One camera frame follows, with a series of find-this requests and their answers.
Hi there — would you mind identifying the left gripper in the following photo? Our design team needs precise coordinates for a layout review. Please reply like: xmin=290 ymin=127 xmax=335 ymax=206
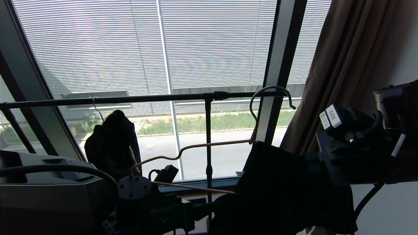
xmin=153 ymin=193 xmax=209 ymax=234

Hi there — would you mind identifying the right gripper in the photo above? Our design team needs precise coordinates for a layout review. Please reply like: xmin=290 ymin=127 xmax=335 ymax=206
xmin=315 ymin=131 xmax=351 ymax=189

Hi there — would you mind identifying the black garment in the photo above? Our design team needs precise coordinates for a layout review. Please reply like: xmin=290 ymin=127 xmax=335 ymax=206
xmin=209 ymin=141 xmax=358 ymax=235
xmin=84 ymin=110 xmax=143 ymax=182

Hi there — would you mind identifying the pink clothes hanger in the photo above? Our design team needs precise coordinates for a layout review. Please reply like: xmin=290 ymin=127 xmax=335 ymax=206
xmin=130 ymin=86 xmax=297 ymax=196
xmin=92 ymin=96 xmax=105 ymax=123

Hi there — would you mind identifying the black clothes rack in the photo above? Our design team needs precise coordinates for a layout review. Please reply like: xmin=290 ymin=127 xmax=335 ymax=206
xmin=0 ymin=91 xmax=290 ymax=235

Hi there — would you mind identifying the brown curtain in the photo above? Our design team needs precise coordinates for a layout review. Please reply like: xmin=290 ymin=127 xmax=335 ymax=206
xmin=279 ymin=0 xmax=405 ymax=155

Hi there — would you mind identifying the window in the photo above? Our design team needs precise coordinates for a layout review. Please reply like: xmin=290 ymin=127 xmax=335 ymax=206
xmin=0 ymin=0 xmax=333 ymax=193

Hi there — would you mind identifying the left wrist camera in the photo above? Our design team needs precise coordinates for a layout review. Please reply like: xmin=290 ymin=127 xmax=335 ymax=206
xmin=153 ymin=164 xmax=179 ymax=184

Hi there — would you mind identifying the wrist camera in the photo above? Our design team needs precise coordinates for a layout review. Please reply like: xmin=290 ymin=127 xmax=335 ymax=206
xmin=319 ymin=104 xmax=384 ymax=145
xmin=153 ymin=164 xmax=179 ymax=184

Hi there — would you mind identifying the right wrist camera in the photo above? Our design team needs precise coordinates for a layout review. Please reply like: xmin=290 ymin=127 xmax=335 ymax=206
xmin=319 ymin=104 xmax=384 ymax=145

